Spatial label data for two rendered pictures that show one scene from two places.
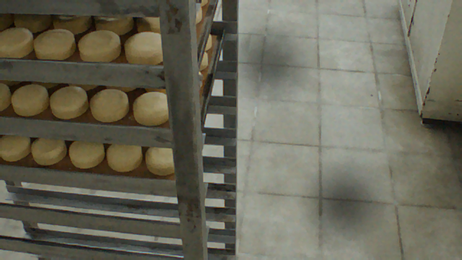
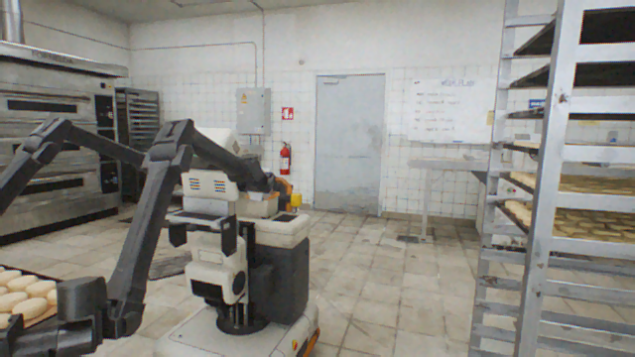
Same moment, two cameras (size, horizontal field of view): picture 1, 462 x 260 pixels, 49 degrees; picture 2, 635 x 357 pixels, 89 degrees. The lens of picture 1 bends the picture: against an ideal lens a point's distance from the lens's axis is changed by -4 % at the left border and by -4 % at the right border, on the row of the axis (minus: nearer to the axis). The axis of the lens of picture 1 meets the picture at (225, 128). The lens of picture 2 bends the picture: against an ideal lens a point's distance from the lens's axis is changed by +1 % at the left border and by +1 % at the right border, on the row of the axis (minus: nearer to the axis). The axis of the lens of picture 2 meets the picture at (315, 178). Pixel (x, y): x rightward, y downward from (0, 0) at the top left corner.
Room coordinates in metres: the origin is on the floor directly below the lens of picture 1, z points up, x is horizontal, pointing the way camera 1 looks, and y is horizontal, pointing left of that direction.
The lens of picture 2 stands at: (1.58, -0.34, 1.27)
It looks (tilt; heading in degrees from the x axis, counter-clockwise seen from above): 9 degrees down; 190
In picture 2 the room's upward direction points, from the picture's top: 1 degrees clockwise
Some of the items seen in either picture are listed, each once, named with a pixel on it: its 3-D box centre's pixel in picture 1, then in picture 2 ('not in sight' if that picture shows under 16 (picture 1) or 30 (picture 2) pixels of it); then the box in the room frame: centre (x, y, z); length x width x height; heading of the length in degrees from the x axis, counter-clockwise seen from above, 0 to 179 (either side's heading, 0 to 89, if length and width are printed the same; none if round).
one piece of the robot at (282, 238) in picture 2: not in sight; (253, 256); (0.01, -0.94, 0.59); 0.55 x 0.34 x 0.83; 80
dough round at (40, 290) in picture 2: not in sight; (41, 290); (1.04, -1.02, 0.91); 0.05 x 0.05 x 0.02
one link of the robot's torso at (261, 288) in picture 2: not in sight; (235, 286); (0.28, -0.92, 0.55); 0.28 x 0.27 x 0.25; 80
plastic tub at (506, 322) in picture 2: not in sight; (501, 339); (-0.32, 0.45, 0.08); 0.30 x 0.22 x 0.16; 99
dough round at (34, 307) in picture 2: not in sight; (30, 308); (1.10, -0.97, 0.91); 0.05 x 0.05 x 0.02
